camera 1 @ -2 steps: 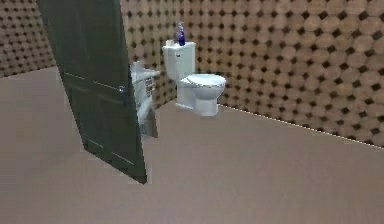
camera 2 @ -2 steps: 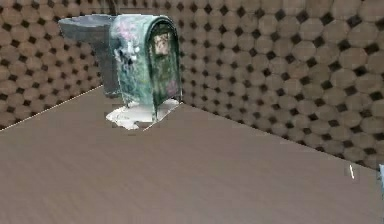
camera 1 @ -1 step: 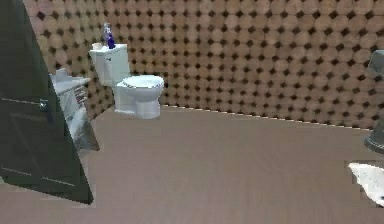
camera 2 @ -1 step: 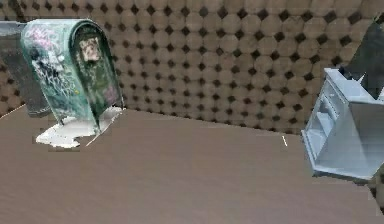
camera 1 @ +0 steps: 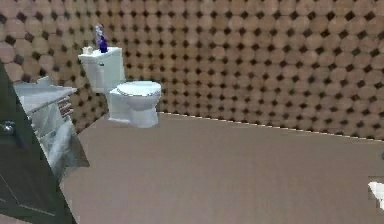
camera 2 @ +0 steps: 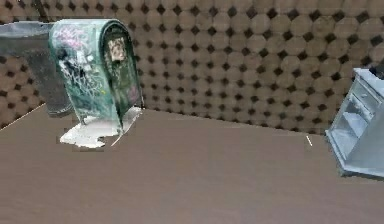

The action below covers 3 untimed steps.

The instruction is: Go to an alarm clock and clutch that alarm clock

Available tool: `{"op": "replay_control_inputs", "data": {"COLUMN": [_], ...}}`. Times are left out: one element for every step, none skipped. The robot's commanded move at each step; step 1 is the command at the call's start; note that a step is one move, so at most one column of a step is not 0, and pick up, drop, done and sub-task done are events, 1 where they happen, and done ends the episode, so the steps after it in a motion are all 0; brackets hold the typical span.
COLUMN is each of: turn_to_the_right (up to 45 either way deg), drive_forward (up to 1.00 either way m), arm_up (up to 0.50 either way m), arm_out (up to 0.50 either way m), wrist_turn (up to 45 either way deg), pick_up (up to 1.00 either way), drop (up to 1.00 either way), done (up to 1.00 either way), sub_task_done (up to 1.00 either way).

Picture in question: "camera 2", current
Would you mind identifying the green graffiti mailbox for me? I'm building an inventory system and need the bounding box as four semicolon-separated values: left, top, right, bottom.
48;18;145;149

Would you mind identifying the grey bin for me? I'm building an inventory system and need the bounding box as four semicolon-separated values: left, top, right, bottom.
0;21;75;118

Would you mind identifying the pale blue nightstand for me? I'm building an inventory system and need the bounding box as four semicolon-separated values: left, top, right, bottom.
325;67;384;179

